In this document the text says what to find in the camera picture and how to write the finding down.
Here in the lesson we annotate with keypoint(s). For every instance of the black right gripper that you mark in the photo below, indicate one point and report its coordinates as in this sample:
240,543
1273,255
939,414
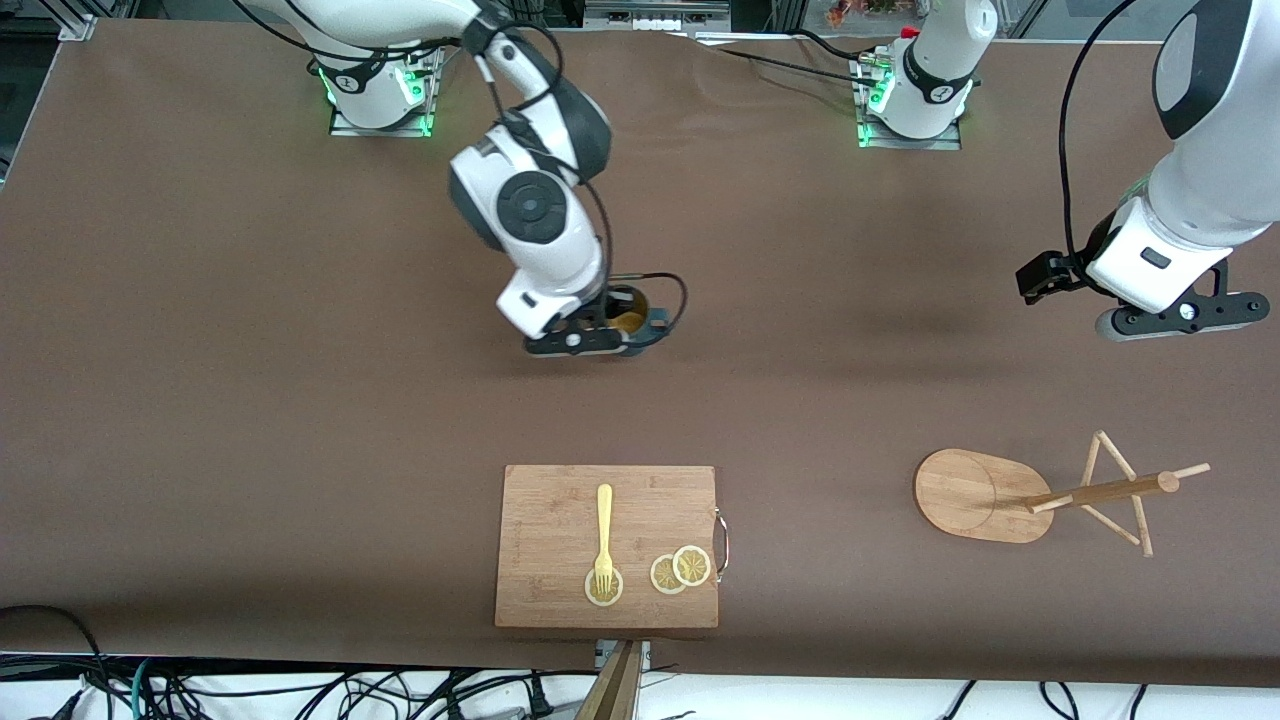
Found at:
615,307

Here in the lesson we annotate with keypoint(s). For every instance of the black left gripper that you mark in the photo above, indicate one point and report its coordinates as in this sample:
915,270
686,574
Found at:
1046,272

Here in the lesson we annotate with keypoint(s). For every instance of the teal cup with yellow inside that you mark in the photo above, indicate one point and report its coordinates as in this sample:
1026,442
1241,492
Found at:
640,325

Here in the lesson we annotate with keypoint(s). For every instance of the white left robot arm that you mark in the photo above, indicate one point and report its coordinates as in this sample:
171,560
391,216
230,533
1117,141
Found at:
1210,150

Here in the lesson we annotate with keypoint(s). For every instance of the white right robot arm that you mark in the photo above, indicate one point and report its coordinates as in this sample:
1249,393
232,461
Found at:
540,200

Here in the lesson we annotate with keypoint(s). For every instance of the wooden mug rack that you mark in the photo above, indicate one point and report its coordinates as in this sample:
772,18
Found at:
970,495

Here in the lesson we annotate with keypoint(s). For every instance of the yellow plastic fork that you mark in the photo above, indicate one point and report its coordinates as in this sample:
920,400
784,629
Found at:
604,520

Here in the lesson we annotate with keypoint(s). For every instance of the wooden cutting board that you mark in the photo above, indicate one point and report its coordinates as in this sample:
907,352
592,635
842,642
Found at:
550,530

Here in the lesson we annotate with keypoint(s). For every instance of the lemon slice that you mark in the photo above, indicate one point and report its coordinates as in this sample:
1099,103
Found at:
660,578
592,595
692,565

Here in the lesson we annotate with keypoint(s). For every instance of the grey power strip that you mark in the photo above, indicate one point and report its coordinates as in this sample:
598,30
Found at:
655,15

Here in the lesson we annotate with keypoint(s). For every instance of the brown table cloth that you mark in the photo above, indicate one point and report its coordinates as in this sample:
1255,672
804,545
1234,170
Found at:
300,250

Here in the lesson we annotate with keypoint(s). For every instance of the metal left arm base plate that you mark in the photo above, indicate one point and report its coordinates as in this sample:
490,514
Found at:
950,142

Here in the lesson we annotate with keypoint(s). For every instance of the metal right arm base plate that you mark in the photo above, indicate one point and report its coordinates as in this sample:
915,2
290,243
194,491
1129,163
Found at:
345,128

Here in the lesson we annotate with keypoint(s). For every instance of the wooden camera post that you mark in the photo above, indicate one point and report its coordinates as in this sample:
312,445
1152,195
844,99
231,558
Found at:
612,695

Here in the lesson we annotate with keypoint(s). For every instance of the aluminium frame profile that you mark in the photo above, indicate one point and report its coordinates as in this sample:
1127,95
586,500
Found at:
78,22

